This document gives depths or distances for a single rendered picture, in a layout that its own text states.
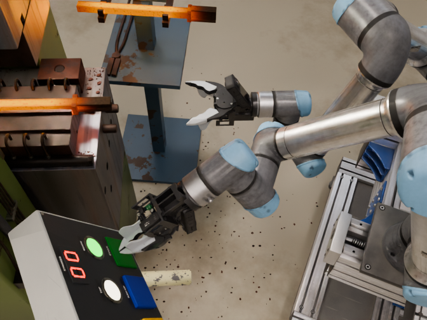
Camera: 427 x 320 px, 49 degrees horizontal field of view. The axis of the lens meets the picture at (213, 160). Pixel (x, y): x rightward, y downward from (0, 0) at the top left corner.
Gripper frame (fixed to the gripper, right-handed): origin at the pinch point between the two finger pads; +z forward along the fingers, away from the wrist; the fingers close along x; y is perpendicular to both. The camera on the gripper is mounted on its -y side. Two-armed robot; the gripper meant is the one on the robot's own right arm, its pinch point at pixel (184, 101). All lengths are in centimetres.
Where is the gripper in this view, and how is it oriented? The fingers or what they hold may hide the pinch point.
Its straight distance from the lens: 130.4
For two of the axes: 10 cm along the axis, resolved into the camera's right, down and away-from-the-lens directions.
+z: -10.0, 0.3, -0.5
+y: -0.3, 5.4, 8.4
